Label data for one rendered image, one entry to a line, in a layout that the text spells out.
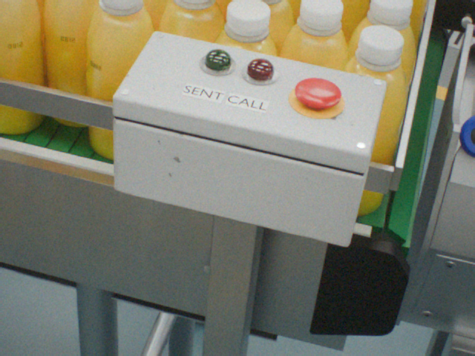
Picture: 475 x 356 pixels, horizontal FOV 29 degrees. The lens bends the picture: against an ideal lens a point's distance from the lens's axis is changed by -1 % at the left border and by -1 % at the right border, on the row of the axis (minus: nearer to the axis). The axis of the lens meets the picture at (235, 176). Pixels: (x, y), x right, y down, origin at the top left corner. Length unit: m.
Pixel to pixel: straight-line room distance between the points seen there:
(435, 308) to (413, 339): 0.86
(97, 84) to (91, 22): 0.06
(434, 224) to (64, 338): 1.11
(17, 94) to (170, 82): 0.25
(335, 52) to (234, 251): 0.21
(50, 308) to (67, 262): 0.96
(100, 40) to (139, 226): 0.20
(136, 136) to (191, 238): 0.24
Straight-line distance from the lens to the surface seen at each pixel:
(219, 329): 0.91
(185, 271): 0.99
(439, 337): 1.40
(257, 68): 0.73
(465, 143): 0.95
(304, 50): 0.86
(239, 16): 0.83
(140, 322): 1.97
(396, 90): 0.84
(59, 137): 0.99
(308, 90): 0.72
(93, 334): 1.14
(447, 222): 1.00
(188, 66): 0.75
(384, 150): 0.87
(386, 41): 0.83
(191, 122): 0.70
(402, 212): 0.95
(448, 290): 1.11
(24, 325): 1.98
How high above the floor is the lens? 1.53
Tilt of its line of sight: 42 degrees down
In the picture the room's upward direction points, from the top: 6 degrees clockwise
